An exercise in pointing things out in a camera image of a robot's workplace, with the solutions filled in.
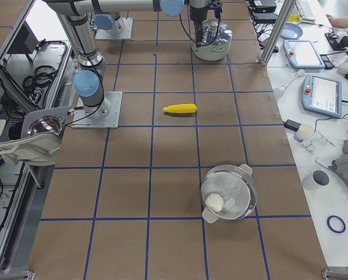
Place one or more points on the person hand at desk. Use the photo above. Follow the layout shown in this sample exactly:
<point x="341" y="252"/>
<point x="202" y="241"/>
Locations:
<point x="340" y="22"/>

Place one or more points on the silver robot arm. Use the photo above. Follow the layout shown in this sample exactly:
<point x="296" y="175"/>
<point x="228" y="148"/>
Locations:
<point x="88" y="83"/>
<point x="170" y="8"/>

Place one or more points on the glass lid on stand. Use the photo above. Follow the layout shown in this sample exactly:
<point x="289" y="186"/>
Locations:
<point x="48" y="123"/>

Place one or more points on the teach pendant tablet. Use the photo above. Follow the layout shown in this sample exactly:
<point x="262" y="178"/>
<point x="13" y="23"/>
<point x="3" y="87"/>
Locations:
<point x="301" y="54"/>
<point x="322" y="95"/>

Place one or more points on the blue plate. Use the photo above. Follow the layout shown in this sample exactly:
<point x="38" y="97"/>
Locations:
<point x="291" y="31"/>

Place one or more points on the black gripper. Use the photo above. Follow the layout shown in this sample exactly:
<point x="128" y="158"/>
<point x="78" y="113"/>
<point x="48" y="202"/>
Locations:
<point x="197" y="13"/>

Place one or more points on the far teach pendant tablet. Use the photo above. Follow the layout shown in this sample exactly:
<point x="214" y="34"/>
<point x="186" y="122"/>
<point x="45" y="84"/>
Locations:
<point x="301" y="54"/>

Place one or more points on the yellow toy corn cob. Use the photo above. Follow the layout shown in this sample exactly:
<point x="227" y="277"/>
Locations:
<point x="183" y="108"/>

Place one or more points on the glass pot lid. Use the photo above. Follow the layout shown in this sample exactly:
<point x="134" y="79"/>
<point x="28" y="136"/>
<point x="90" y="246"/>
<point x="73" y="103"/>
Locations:
<point x="216" y="33"/>

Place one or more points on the white steel cooking pot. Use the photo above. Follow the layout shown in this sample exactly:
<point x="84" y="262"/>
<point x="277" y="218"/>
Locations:
<point x="211" y="53"/>

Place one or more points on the white steamed bun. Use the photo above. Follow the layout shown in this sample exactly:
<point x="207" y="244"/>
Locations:
<point x="215" y="202"/>

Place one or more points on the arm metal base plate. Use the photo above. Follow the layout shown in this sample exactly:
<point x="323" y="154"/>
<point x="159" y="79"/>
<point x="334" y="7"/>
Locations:
<point x="107" y="116"/>
<point x="115" y="29"/>

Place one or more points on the near teach pendant tablet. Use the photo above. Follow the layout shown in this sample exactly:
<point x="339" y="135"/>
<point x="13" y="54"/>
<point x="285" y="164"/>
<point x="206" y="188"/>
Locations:
<point x="322" y="95"/>

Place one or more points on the glass pot with white handles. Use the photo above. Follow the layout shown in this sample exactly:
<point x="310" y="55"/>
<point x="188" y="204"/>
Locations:
<point x="237" y="188"/>

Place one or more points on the aluminium frame post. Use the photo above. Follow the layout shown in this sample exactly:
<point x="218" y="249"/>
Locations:
<point x="282" y="18"/>

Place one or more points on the white cup dark inside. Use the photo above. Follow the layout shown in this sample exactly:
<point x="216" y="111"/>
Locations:
<point x="316" y="180"/>

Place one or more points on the white purple small cup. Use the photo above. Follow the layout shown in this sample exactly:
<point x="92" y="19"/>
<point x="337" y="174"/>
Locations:
<point x="304" y="131"/>

